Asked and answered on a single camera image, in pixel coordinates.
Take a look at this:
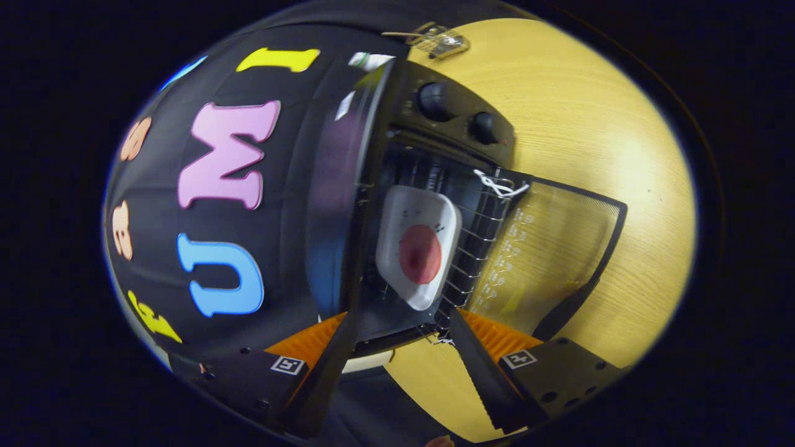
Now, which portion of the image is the metal wire mesh holder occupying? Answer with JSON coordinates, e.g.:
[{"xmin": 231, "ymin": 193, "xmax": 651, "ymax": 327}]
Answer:
[{"xmin": 407, "ymin": 22, "xmax": 471, "ymax": 61}]

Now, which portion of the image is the white green drink bottle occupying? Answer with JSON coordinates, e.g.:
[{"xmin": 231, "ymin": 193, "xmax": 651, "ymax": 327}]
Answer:
[{"xmin": 348, "ymin": 52, "xmax": 396, "ymax": 72}]

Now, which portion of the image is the black backdrop cloth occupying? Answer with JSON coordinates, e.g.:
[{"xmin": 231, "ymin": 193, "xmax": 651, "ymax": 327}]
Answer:
[{"xmin": 102, "ymin": 0, "xmax": 510, "ymax": 445}]

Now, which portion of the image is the white bread toaster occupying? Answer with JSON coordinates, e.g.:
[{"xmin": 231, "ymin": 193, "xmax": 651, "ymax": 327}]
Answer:
[{"xmin": 342, "ymin": 351, "xmax": 395, "ymax": 374}]

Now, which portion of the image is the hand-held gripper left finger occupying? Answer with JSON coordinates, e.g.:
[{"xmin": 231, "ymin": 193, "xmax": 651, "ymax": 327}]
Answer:
[{"xmin": 186, "ymin": 310, "xmax": 358, "ymax": 438}]

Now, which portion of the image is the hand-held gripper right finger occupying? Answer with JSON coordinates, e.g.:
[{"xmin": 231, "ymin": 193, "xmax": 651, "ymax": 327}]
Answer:
[{"xmin": 448, "ymin": 309, "xmax": 625, "ymax": 435}]

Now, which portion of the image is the white rectangular plate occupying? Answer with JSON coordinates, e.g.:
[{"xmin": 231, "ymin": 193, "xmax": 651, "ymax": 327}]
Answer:
[{"xmin": 375, "ymin": 184, "xmax": 463, "ymax": 312}]

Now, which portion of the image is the round pink ham slice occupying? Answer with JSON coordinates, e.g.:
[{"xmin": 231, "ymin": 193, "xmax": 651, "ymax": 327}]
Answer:
[{"xmin": 398, "ymin": 224, "xmax": 443, "ymax": 286}]

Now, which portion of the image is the black toaster oven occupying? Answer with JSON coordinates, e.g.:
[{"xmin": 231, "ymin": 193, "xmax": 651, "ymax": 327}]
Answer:
[{"xmin": 304, "ymin": 57, "xmax": 628, "ymax": 359}]

